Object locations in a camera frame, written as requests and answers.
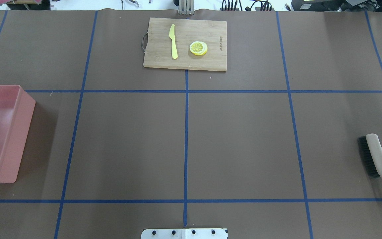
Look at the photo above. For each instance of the black power strip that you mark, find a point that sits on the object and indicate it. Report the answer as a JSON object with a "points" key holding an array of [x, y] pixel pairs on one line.
{"points": [[255, 5]]}

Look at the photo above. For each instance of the pink plastic bin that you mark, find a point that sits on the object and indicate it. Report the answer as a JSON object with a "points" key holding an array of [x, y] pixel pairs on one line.
{"points": [[16, 112]]}

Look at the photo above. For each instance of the wooden cutting board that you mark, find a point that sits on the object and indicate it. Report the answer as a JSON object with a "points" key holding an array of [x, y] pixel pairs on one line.
{"points": [[157, 52]]}

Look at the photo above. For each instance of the yellow plastic knife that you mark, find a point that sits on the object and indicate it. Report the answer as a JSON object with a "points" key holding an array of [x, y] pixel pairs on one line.
{"points": [[174, 53]]}

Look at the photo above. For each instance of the pink cloth on stand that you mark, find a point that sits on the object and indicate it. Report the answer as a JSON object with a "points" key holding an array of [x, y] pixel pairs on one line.
{"points": [[35, 5]]}

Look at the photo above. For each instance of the white pillar with base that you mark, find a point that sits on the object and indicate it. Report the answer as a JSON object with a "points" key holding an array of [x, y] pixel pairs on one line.
{"points": [[185, 233]]}

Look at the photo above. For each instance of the beige hand brush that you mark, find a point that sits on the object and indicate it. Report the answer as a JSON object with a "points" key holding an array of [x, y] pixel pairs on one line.
{"points": [[371, 154]]}

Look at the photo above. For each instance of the aluminium frame post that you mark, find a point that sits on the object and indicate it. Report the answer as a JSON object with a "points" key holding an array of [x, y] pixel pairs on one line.
{"points": [[185, 7]]}

